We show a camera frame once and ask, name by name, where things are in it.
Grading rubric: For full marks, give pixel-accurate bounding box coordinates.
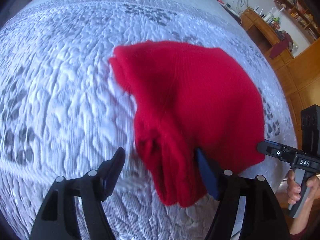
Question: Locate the person's right hand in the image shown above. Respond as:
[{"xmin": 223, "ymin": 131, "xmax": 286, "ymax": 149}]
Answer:
[{"xmin": 286, "ymin": 169, "xmax": 320, "ymax": 205}]

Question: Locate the wooden wall shelf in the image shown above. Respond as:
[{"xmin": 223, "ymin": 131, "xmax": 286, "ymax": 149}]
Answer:
[{"xmin": 274, "ymin": 0, "xmax": 319, "ymax": 43}]

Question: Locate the red knit sweater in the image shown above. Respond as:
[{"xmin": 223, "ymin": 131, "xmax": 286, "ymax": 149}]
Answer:
[{"xmin": 109, "ymin": 41, "xmax": 265, "ymax": 207}]

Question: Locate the dark red cloth on desk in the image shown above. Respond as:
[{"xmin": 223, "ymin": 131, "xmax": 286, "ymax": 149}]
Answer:
[{"xmin": 269, "ymin": 40, "xmax": 289, "ymax": 59}]

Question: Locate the white bottle on desk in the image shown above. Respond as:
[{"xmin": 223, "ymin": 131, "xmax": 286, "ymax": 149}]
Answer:
[{"xmin": 263, "ymin": 7, "xmax": 280, "ymax": 23}]

